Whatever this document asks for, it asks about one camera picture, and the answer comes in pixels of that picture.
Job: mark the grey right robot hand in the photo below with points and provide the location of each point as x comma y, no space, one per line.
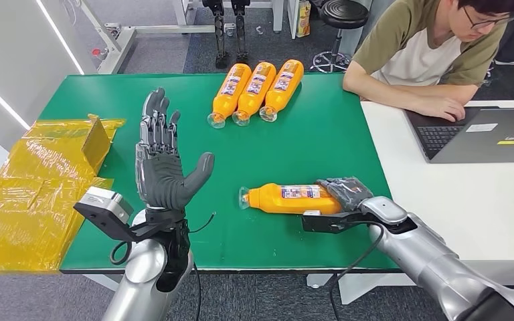
348,192

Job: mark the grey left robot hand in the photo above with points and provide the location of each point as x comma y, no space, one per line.
164,181

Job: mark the orange bottle with clear cap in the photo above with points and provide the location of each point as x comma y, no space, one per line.
292,204
230,91
283,86
254,88

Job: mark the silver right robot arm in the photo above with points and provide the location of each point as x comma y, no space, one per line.
434,266

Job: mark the green table mat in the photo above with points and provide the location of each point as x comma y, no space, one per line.
248,155

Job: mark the white desk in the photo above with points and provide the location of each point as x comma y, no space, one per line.
461,199

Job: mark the person's hand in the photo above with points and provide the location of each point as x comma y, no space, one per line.
441,108

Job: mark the yellow film wrapped cardboard box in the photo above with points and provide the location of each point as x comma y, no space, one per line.
31,199

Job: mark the grey laptop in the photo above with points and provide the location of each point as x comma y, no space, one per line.
483,146

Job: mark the small red object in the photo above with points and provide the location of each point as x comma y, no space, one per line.
96,52

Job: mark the person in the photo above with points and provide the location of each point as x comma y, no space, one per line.
416,53

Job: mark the black robot leg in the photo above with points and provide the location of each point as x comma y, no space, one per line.
240,31
219,35

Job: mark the yellow carton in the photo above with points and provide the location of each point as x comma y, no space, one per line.
303,20

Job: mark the black round stool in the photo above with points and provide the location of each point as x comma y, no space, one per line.
344,11

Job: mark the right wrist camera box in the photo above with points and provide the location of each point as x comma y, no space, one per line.
323,223

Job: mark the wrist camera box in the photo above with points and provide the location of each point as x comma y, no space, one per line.
106,204
323,223

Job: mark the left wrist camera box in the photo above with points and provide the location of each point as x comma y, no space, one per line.
106,204

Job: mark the white metal frame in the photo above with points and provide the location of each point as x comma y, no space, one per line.
119,42

